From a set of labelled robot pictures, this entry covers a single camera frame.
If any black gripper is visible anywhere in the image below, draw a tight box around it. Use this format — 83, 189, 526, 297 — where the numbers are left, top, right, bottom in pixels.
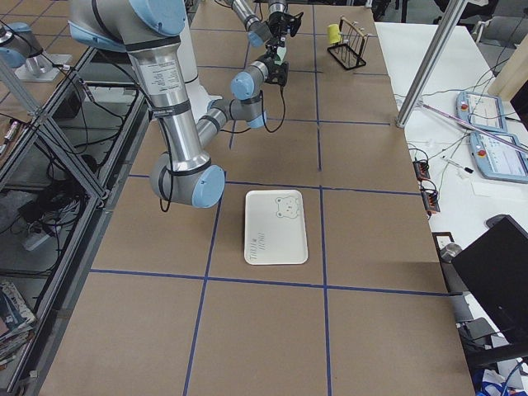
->
266, 12, 304, 54
263, 58, 290, 86

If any pale green cup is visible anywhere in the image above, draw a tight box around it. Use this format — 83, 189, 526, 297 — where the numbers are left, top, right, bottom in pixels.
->
274, 46, 287, 65

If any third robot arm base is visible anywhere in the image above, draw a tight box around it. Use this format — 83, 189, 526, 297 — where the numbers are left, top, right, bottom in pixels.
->
1, 22, 72, 82

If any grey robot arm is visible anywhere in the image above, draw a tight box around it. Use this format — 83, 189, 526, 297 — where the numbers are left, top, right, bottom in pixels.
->
222, 0, 304, 50
68, 1, 298, 208

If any yellow cup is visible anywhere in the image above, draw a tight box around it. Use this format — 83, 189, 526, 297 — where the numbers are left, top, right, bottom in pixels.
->
327, 24, 341, 45

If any white bear print tray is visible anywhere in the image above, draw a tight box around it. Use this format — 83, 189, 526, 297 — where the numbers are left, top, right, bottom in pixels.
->
244, 190, 309, 266

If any pink metal rod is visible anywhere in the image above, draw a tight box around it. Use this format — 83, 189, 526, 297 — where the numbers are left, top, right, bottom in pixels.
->
417, 101, 528, 154

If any upper orange connector block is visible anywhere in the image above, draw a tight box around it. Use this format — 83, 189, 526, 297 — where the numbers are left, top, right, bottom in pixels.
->
412, 159, 430, 181

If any orange connector block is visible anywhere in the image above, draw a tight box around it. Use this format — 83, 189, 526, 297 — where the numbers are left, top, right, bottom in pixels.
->
420, 188, 441, 215
412, 159, 430, 181

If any black marker pen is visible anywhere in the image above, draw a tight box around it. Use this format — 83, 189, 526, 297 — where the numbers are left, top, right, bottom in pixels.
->
441, 156, 474, 174

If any lower orange connector block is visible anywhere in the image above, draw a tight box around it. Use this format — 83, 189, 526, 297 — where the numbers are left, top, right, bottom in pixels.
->
420, 188, 441, 215

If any upper teach pendant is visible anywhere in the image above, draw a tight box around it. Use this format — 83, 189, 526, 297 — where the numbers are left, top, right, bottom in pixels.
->
456, 91, 507, 134

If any teach pendant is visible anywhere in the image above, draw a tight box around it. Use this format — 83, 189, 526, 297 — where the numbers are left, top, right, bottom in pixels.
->
456, 91, 507, 134
469, 131, 527, 184

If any lower teach pendant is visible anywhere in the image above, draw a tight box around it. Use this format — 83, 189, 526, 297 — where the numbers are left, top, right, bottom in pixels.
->
469, 131, 527, 184

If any grey metal knob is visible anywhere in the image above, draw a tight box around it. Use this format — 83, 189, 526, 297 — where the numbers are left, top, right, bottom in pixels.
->
440, 243, 463, 263

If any stack of magazines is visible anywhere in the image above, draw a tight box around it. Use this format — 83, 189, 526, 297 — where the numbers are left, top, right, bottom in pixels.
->
1, 279, 36, 370

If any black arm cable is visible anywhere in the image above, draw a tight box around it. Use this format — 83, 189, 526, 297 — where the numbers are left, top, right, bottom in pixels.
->
222, 83, 287, 134

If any black wire cup rack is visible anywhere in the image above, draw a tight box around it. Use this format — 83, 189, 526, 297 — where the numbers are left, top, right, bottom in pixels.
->
327, 16, 370, 71

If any aluminium frame post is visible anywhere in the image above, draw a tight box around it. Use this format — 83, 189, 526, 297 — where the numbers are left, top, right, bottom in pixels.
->
396, 0, 469, 128

